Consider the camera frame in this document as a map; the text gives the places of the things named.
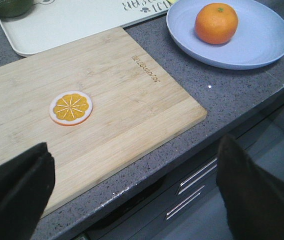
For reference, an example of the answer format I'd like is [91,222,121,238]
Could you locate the silver lower drawer handle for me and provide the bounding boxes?
[165,191,201,221]

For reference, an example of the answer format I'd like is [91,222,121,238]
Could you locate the light blue round plate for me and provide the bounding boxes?
[166,0,284,70]

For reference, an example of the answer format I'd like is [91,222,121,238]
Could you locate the cream rectangular tray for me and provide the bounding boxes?
[0,0,172,57]

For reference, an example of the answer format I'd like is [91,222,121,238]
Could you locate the green lime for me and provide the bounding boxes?
[0,0,34,18]

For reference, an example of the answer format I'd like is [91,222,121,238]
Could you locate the wooden cutting board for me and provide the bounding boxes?
[0,27,207,214]

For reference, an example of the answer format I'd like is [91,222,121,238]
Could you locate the silver drawer handle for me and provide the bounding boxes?
[177,158,218,195]
[165,191,201,221]

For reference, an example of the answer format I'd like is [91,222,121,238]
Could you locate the grey cabinet drawer front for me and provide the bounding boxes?
[86,119,284,240]

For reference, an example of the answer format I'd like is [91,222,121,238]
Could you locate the silver upper drawer handle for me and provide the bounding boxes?
[177,158,218,195]

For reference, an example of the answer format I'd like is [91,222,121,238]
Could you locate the orange slice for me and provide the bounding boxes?
[49,90,93,126]

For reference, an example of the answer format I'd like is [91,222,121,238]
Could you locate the whole orange fruit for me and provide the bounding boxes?
[195,2,239,45]

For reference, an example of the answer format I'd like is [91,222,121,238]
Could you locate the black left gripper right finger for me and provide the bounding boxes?
[217,135,284,240]

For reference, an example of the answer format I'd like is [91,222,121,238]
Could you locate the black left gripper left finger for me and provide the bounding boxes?
[0,142,55,240]

